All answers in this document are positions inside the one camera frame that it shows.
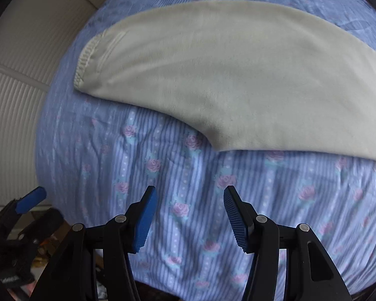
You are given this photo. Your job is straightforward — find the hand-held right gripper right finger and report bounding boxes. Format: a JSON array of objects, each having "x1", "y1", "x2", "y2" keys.
[{"x1": 223, "y1": 186, "x2": 353, "y2": 301}]

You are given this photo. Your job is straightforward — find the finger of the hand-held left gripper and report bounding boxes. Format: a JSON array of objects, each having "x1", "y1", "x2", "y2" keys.
[
  {"x1": 0, "y1": 186, "x2": 47, "y2": 230},
  {"x1": 18, "y1": 208, "x2": 65, "y2": 243}
]

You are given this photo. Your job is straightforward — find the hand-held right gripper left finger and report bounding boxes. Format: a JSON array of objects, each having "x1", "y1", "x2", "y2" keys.
[{"x1": 30, "y1": 186, "x2": 159, "y2": 301}]

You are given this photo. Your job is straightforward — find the cream pants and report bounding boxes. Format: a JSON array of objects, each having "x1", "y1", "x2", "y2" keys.
[{"x1": 73, "y1": 0, "x2": 376, "y2": 163}]

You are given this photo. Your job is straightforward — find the blue floral bed sheet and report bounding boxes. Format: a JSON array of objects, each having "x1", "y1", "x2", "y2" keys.
[{"x1": 34, "y1": 0, "x2": 376, "y2": 298}]

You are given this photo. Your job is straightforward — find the white wardrobe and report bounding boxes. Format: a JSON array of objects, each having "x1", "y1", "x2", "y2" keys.
[{"x1": 0, "y1": 0, "x2": 126, "y2": 207}]

